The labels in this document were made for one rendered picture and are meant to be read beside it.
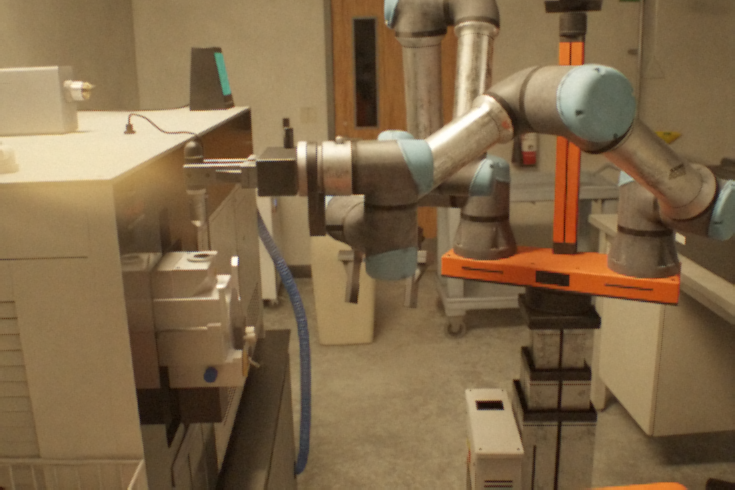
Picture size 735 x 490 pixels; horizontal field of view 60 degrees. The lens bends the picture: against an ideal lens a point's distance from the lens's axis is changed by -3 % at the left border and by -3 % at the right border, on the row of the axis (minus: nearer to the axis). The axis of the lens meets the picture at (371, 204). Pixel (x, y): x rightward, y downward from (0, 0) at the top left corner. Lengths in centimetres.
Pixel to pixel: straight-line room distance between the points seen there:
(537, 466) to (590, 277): 48
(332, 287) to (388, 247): 275
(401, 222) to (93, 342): 41
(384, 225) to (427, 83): 65
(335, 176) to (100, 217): 30
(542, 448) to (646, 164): 76
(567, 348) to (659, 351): 102
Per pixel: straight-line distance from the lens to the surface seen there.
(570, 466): 171
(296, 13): 471
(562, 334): 158
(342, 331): 375
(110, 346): 82
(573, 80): 107
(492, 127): 112
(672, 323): 256
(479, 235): 154
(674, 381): 266
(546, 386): 161
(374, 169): 87
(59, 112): 133
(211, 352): 94
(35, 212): 79
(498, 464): 161
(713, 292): 210
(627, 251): 148
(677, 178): 127
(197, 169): 90
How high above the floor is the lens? 156
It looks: 12 degrees down
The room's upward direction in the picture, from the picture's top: 1 degrees counter-clockwise
